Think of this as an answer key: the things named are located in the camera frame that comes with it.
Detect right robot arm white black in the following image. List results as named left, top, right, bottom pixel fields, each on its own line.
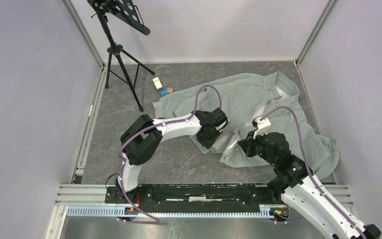
left=237, top=132, right=382, bottom=239

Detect black music stand tripod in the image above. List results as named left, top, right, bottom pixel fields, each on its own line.
left=87, top=0, right=155, bottom=112

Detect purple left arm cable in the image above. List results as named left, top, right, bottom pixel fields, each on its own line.
left=117, top=84, right=223, bottom=224

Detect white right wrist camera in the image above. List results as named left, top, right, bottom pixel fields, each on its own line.
left=252, top=117, right=271, bottom=139

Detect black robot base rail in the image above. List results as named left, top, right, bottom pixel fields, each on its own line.
left=105, top=184, right=283, bottom=213

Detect white slotted cable duct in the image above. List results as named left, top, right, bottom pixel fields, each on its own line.
left=66, top=206, right=288, bottom=219

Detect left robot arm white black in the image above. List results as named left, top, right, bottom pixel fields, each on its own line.
left=117, top=108, right=229, bottom=203

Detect white and blue small box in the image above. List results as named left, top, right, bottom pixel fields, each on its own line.
left=152, top=77, right=168, bottom=97

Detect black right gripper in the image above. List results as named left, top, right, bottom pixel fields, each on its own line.
left=238, top=128, right=277, bottom=166

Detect grey zip-up jacket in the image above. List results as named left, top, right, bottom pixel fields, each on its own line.
left=153, top=72, right=340, bottom=179

